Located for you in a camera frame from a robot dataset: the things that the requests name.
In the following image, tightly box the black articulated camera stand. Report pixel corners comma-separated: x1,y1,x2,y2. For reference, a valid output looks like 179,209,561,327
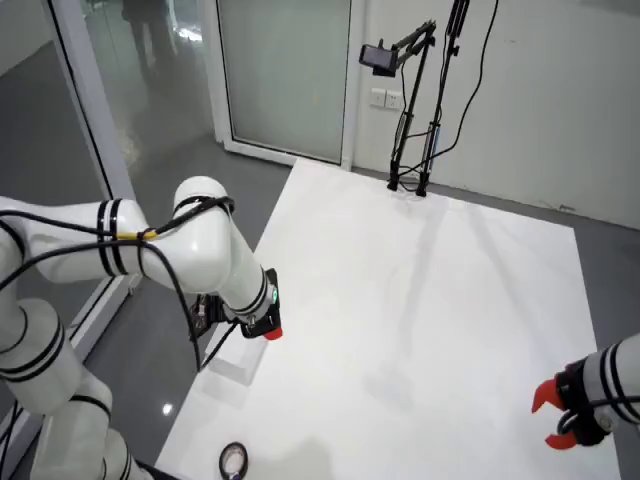
386,17,437,193

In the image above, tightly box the grey metal frame post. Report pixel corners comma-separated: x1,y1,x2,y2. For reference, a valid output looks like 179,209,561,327
45,0,145,361

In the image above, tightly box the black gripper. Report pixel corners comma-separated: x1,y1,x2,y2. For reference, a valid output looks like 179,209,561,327
238,268,285,343

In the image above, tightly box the white cardboard bin box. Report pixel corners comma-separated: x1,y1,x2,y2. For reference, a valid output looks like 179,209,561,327
207,333,269,389

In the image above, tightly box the black idle gripper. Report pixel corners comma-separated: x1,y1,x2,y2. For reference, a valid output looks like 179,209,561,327
530,359,614,452

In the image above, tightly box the black tape roll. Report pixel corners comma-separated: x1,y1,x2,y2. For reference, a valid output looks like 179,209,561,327
218,441,251,479

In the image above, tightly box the frosted glass door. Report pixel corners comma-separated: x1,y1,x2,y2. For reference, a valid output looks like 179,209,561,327
213,0,357,169

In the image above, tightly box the white six-joint robot arm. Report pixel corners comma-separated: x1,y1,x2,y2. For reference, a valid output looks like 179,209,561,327
0,175,281,480

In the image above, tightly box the glass partition with rail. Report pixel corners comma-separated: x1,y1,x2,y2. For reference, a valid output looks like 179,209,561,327
0,0,114,301

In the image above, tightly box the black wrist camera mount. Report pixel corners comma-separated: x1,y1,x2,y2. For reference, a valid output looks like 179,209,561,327
191,293,227,343

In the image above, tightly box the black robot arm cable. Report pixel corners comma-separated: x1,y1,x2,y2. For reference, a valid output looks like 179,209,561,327
0,196,236,374

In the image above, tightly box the black aluminium profile rail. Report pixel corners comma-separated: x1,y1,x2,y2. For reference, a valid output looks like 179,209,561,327
132,457,166,480

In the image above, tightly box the black camera on stand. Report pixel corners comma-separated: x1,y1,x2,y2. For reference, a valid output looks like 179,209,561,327
359,43,398,78

